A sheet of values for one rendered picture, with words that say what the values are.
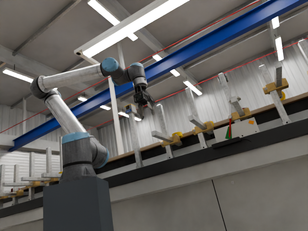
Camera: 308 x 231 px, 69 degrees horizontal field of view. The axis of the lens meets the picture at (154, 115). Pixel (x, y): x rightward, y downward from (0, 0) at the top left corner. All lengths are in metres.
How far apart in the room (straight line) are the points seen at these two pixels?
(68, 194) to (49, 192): 0.09
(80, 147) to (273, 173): 1.19
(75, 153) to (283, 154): 1.13
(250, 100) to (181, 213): 7.66
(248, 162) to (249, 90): 7.90
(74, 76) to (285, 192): 1.49
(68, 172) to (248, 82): 8.66
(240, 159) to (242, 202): 0.33
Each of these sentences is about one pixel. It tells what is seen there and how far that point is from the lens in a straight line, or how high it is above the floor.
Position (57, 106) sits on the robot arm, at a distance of 1.66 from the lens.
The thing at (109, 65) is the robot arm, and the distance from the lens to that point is 1.40.
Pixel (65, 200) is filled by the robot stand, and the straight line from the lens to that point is 1.16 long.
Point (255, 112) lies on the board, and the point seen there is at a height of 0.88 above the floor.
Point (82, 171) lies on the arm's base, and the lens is 1.20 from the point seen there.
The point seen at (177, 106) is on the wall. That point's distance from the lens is 10.11.
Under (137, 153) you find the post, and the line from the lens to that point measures 1.73.
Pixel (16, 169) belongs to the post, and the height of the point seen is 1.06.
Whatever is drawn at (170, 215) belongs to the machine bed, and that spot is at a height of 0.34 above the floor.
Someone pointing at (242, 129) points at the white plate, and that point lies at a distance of 1.49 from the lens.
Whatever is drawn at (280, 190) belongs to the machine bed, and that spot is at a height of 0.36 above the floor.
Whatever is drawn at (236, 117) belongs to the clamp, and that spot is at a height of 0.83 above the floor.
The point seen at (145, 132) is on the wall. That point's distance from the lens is 10.64.
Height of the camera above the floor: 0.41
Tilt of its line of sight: 22 degrees up
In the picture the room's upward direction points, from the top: 12 degrees counter-clockwise
